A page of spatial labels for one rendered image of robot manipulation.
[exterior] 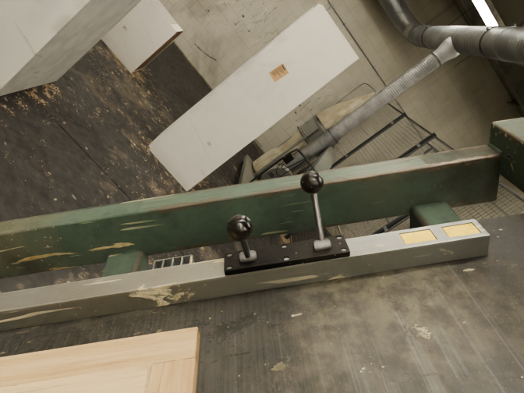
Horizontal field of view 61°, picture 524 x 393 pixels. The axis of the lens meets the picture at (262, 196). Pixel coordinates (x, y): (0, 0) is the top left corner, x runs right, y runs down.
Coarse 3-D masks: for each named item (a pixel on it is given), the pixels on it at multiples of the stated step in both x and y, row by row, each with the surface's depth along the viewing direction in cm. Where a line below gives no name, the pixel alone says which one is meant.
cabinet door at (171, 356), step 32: (32, 352) 64; (64, 352) 63; (96, 352) 62; (128, 352) 61; (160, 352) 60; (192, 352) 60; (0, 384) 60; (32, 384) 59; (64, 384) 58; (96, 384) 58; (128, 384) 57; (160, 384) 56; (192, 384) 55
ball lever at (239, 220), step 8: (240, 216) 62; (232, 224) 61; (240, 224) 61; (248, 224) 61; (232, 232) 61; (240, 232) 61; (248, 232) 61; (240, 240) 62; (248, 248) 68; (240, 256) 71; (248, 256) 70; (256, 256) 71
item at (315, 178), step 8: (304, 176) 70; (312, 176) 70; (320, 176) 70; (304, 184) 70; (312, 184) 70; (320, 184) 70; (312, 192) 70; (312, 200) 71; (320, 224) 71; (320, 232) 71; (320, 240) 71; (328, 240) 71; (320, 248) 70; (328, 248) 70
